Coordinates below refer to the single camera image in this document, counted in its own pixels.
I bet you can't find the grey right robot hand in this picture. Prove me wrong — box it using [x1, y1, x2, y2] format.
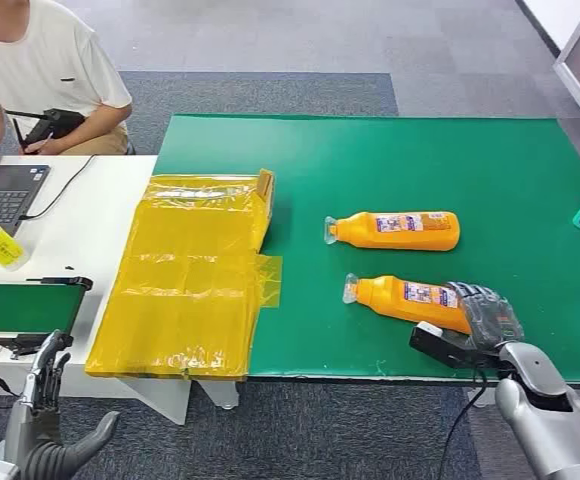
[443, 280, 525, 352]

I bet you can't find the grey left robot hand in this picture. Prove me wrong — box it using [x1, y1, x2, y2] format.
[3, 329, 121, 476]

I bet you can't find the orange detergent bottle clear cap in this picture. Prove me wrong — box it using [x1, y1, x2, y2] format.
[323, 210, 461, 253]
[342, 272, 473, 336]

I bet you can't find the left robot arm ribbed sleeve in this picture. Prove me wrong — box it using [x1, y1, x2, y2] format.
[20, 440, 79, 480]

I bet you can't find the white table foot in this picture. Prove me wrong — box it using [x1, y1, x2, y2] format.
[466, 386, 497, 407]
[119, 377, 241, 427]

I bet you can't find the green table mat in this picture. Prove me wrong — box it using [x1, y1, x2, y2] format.
[152, 113, 580, 384]

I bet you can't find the dark grey laptop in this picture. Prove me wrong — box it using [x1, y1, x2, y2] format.
[0, 164, 51, 238]

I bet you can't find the yellow taped cardboard box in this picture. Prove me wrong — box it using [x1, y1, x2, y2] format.
[85, 168, 283, 382]

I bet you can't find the black handheld controller with antenna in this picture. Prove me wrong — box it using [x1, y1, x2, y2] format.
[5, 107, 87, 155]

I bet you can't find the person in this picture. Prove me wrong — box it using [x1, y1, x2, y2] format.
[0, 0, 134, 172]

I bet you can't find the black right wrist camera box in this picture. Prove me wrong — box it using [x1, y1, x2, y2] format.
[408, 321, 502, 371]

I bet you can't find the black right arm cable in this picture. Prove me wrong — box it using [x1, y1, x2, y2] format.
[436, 369, 489, 480]

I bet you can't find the green belt conveyor black frame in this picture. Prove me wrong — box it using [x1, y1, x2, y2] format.
[0, 276, 94, 360]

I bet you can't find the black laptop cable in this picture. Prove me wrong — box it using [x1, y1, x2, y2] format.
[18, 154, 96, 221]

